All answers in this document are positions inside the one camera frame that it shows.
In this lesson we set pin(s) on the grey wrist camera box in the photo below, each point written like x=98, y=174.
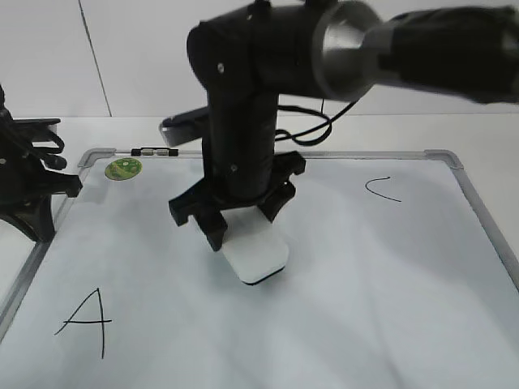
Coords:
x=185, y=127

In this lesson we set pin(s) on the white aluminium-framed whiteboard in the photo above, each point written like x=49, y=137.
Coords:
x=391, y=282

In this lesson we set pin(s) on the round green magnet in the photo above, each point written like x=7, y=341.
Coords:
x=123, y=169

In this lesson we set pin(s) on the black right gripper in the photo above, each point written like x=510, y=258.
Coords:
x=209, y=196

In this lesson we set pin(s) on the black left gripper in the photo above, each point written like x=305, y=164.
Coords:
x=32, y=169

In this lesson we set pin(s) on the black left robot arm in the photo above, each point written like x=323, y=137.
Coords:
x=2, y=105

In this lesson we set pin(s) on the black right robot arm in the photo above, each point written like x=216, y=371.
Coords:
x=329, y=50

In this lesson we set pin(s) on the white whiteboard eraser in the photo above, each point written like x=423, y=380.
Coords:
x=252, y=250

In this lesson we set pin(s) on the black silver hanger clip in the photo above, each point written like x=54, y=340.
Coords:
x=154, y=151

